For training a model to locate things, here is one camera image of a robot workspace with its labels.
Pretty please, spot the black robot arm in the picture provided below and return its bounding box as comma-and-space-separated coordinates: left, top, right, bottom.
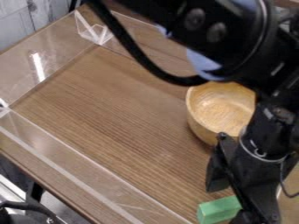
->
117, 0, 299, 224

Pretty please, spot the brown wooden bowl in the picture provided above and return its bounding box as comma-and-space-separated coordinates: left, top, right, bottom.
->
186, 82, 257, 145

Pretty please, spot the black table leg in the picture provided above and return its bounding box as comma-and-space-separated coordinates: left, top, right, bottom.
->
27, 182, 45, 202

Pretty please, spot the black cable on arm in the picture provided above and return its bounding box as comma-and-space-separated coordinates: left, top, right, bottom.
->
86, 0, 209, 88

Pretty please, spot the green rectangular block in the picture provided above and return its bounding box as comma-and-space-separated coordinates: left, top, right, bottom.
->
197, 196, 242, 224

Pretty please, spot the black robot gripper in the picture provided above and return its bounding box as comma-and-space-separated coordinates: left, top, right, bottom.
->
205, 131, 299, 224

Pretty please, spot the black cable under table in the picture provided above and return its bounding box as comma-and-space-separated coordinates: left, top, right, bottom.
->
0, 199, 61, 224

